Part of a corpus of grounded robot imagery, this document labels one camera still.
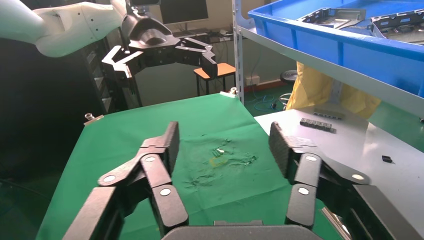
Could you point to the grey metal connector strip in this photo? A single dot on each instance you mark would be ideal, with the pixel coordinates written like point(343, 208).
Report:
point(329, 115)
point(316, 124)

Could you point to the white lower shelf board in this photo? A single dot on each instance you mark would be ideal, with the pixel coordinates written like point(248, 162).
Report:
point(364, 149)

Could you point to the sheet metal bracket part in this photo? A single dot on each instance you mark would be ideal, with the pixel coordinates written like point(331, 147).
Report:
point(397, 26)

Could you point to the small black plastic piece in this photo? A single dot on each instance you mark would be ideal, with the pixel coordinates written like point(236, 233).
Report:
point(386, 159)

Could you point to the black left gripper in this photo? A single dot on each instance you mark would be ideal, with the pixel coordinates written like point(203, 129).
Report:
point(149, 36)

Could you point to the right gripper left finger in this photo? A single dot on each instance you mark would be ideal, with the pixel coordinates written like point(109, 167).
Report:
point(165, 205)

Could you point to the blue plastic bin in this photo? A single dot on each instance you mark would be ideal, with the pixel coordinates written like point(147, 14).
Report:
point(331, 49)

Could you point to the dark office desk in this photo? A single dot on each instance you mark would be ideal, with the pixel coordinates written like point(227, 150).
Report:
point(198, 33)

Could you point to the black equipment rack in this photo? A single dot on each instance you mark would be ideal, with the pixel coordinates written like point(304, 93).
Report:
point(99, 89)

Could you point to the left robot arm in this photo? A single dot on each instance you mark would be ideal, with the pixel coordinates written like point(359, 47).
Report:
point(66, 26)

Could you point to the orange top stool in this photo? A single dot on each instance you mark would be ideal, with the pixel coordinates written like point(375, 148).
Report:
point(227, 69)

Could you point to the white perforated shelf post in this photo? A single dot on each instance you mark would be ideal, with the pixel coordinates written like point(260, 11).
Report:
point(238, 49)

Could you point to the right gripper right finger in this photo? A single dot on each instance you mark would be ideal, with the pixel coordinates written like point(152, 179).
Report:
point(303, 198)

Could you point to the black computer monitor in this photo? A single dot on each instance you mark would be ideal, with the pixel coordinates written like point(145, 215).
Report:
point(184, 10)

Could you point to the white wall outlet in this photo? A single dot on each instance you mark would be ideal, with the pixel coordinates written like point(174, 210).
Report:
point(252, 80)

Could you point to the shiny sheet metal part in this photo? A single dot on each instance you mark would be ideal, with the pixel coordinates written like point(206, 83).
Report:
point(331, 16)

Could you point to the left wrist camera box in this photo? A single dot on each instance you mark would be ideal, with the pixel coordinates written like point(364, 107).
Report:
point(144, 2)

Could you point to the green table cloth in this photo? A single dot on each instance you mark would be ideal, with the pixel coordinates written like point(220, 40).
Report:
point(116, 142)

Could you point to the yellow cloth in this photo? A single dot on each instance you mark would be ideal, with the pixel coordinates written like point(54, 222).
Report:
point(311, 89)

